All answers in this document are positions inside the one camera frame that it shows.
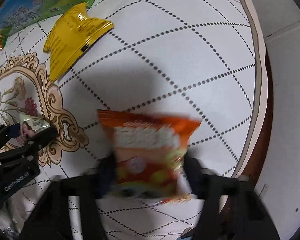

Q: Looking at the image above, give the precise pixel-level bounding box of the orange snack bag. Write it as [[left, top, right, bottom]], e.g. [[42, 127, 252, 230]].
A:
[[97, 109, 201, 203]]

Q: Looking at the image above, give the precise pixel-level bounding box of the floral tablecloth mat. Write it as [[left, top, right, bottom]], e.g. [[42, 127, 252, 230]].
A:
[[0, 0, 267, 232]]

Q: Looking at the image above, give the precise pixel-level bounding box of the cream franzzi wafer packet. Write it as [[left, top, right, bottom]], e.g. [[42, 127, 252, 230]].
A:
[[16, 113, 50, 146]]

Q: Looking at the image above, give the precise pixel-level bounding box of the yellow snack packet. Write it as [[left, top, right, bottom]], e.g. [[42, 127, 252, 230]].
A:
[[43, 3, 114, 82]]

